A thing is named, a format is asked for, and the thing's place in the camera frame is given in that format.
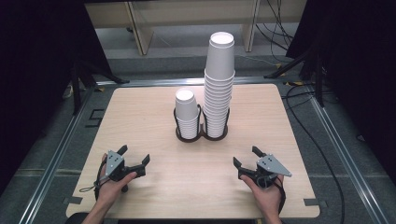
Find black metal stand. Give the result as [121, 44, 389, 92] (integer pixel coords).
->
[70, 60, 131, 117]
[263, 38, 327, 108]

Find light wooden bench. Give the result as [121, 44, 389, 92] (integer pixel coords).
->
[84, 0, 308, 57]

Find long black floor cable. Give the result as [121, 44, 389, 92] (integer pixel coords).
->
[284, 83, 347, 224]

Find black curtain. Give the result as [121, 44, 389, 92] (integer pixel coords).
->
[0, 0, 114, 192]
[285, 0, 396, 185]

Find person's right hand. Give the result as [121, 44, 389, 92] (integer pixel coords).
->
[239, 173, 286, 219]

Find person's left hand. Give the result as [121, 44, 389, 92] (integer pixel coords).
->
[94, 153, 138, 207]

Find dark double cup holder rack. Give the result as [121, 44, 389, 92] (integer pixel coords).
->
[173, 104, 232, 144]

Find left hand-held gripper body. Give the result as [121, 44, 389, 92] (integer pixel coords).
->
[104, 149, 138, 184]

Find bundle of black cables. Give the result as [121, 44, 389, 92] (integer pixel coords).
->
[255, 0, 296, 53]

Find short stack of white cups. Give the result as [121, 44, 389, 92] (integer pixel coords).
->
[174, 88, 201, 141]

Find aluminium floor rail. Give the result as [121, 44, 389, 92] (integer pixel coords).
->
[95, 76, 302, 88]
[18, 87, 96, 224]
[306, 92, 391, 224]

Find tall stack of white cups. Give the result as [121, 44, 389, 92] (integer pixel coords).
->
[203, 31, 236, 140]

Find thin pale floor cable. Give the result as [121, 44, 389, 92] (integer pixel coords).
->
[234, 53, 283, 69]

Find black wrist strap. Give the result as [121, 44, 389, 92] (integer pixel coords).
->
[273, 176, 287, 216]
[78, 160, 108, 202]

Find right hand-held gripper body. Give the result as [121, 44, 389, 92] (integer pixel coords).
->
[241, 153, 293, 189]

